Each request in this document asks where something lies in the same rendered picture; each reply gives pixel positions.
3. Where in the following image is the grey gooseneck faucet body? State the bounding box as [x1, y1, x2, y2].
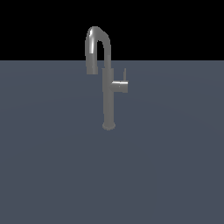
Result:
[84, 25, 116, 131]

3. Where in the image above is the grey faucet lever handle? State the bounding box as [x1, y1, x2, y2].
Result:
[111, 67, 129, 94]

